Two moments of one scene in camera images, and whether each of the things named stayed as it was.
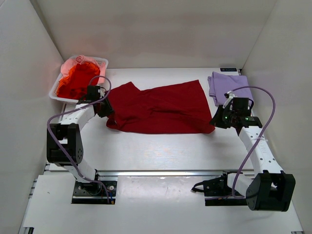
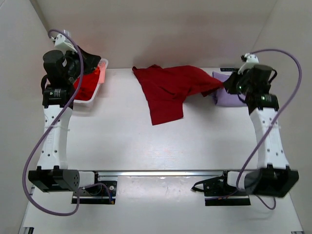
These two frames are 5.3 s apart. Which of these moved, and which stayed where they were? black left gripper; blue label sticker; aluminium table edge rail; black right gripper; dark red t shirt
Moved: dark red t shirt; black left gripper; black right gripper
Stayed: aluminium table edge rail; blue label sticker
